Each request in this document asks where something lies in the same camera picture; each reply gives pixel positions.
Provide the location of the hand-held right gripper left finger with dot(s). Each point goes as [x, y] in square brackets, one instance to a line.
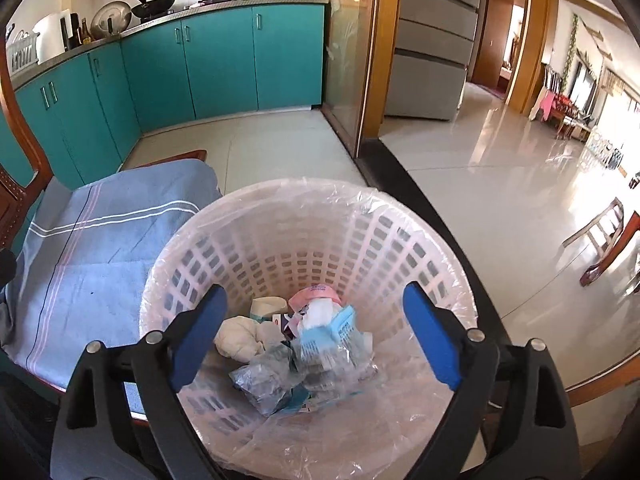
[200, 335]

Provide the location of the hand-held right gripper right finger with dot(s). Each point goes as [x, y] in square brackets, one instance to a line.
[432, 335]

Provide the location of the beige tissue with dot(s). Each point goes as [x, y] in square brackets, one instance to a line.
[240, 337]

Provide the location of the white and blue paper cup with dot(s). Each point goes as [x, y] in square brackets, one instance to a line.
[265, 307]

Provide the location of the clear plastic wrapper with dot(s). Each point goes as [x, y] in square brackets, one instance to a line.
[260, 380]

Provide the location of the white and blue toothpaste box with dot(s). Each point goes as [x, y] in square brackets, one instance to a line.
[330, 335]

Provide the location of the small pink plastic bag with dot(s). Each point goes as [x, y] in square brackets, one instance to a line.
[315, 292]

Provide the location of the white plastic lattice basket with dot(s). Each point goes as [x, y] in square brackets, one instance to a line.
[280, 240]

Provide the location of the carved wooden chair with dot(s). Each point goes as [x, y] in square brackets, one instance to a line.
[15, 195]

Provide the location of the blue striped cloth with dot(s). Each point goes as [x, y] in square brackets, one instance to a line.
[100, 260]

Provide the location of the wooden dining chair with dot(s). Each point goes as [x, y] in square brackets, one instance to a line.
[617, 247]

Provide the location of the white dish rack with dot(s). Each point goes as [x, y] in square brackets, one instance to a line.
[22, 52]

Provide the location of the row of clear bottles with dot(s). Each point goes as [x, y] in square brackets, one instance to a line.
[607, 150]

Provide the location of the pink garment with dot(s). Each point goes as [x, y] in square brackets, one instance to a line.
[545, 105]

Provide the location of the red wooden chairs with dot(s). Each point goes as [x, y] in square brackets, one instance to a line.
[567, 110]

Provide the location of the steel pot lid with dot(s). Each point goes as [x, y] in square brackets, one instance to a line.
[111, 20]

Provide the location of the grey refrigerator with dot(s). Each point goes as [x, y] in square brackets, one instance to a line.
[430, 60]

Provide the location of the teal base cabinets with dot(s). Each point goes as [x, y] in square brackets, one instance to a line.
[220, 60]

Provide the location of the black wok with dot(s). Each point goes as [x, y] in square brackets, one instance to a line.
[155, 7]

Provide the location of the brown wooden door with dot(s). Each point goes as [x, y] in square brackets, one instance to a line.
[487, 40]

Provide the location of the green leaf garland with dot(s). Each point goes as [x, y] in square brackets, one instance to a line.
[571, 50]

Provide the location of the glass door with wooden frame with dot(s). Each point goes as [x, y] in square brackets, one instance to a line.
[345, 60]

